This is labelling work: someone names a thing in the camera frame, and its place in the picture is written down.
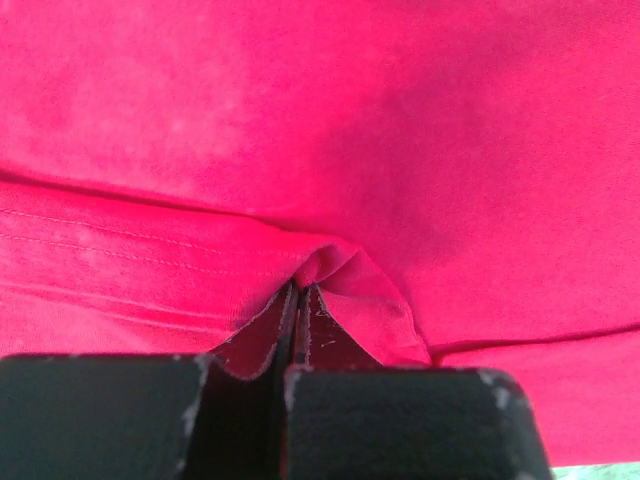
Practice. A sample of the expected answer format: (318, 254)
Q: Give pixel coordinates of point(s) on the red t shirt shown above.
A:
(460, 179)

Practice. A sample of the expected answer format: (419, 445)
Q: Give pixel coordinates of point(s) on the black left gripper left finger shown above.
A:
(211, 415)

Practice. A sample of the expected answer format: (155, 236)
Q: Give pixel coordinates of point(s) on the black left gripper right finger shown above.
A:
(350, 417)

